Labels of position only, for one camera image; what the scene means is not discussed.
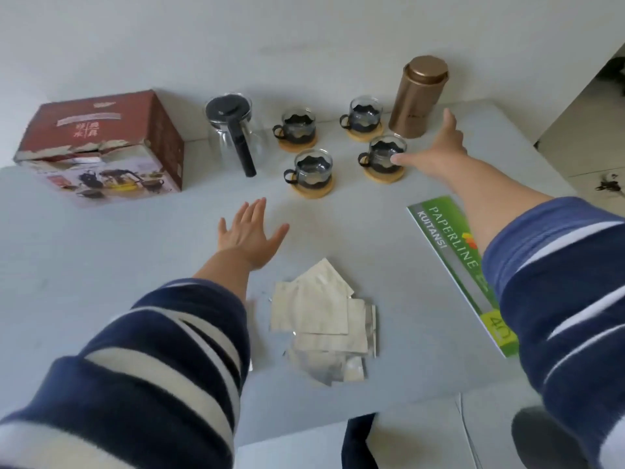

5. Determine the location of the person's left hand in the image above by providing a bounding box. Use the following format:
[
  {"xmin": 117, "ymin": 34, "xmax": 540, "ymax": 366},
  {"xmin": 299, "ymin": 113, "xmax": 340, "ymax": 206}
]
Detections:
[{"xmin": 217, "ymin": 197, "xmax": 291, "ymax": 272}]

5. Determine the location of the person's right hand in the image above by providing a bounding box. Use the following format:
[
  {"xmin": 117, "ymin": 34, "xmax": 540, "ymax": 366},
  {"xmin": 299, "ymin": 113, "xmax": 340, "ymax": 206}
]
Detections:
[{"xmin": 390, "ymin": 107, "xmax": 469, "ymax": 179}]

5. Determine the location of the person's right forearm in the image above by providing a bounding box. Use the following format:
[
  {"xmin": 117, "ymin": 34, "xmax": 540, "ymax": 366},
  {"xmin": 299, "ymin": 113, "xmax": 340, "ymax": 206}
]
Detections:
[{"xmin": 448, "ymin": 154, "xmax": 625, "ymax": 469}]

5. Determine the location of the person's left forearm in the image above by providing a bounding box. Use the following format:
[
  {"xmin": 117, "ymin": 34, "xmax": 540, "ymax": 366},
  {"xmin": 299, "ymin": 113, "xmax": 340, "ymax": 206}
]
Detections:
[{"xmin": 0, "ymin": 253, "xmax": 256, "ymax": 469}]

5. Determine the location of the glass cup with black holder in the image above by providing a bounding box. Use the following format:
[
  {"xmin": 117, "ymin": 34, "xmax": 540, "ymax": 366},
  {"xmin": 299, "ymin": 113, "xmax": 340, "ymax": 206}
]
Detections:
[
  {"xmin": 284, "ymin": 148, "xmax": 335, "ymax": 187},
  {"xmin": 357, "ymin": 134, "xmax": 408, "ymax": 174},
  {"xmin": 339, "ymin": 95, "xmax": 383, "ymax": 133},
  {"xmin": 272, "ymin": 107, "xmax": 317, "ymax": 142}
]

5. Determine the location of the round wooden coaster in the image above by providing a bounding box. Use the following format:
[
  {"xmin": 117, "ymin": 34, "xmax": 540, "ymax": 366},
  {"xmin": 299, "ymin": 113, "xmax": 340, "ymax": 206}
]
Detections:
[
  {"xmin": 291, "ymin": 175, "xmax": 337, "ymax": 199},
  {"xmin": 345, "ymin": 120, "xmax": 385, "ymax": 142},
  {"xmin": 278, "ymin": 131, "xmax": 318, "ymax": 153},
  {"xmin": 363, "ymin": 163, "xmax": 406, "ymax": 185}
]

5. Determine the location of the copper metal tea canister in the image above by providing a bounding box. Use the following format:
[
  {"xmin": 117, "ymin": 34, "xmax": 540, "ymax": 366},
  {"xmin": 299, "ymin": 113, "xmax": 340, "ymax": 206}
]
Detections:
[{"xmin": 388, "ymin": 55, "xmax": 450, "ymax": 140}]

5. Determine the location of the pile of silver sachets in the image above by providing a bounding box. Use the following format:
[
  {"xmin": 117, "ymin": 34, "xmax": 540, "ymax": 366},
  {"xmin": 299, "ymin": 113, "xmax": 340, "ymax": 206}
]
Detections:
[{"xmin": 270, "ymin": 258, "xmax": 380, "ymax": 388}]

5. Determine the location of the green receipt book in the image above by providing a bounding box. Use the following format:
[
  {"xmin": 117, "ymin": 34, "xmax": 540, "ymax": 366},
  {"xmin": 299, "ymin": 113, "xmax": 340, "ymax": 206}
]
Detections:
[{"xmin": 406, "ymin": 194, "xmax": 519, "ymax": 360}]

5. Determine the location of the glass teapot with black lid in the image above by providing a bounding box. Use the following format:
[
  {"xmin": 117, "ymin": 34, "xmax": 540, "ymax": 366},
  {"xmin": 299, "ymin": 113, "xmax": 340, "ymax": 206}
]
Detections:
[{"xmin": 203, "ymin": 92, "xmax": 267, "ymax": 179}]

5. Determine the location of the red cardboard tea set box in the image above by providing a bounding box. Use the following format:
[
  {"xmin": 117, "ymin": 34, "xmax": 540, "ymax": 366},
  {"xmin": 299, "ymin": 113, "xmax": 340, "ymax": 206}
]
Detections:
[{"xmin": 12, "ymin": 90, "xmax": 186, "ymax": 209}]

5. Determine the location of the person's leg in dark trousers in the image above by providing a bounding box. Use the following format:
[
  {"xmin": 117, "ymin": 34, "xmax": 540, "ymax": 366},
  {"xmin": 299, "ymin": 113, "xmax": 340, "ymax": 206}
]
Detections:
[{"xmin": 341, "ymin": 412, "xmax": 380, "ymax": 469}]

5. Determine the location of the thin white cable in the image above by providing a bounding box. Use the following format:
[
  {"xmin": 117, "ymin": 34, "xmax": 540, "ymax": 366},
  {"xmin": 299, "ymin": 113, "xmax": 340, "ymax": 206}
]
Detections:
[{"xmin": 455, "ymin": 392, "xmax": 473, "ymax": 439}]

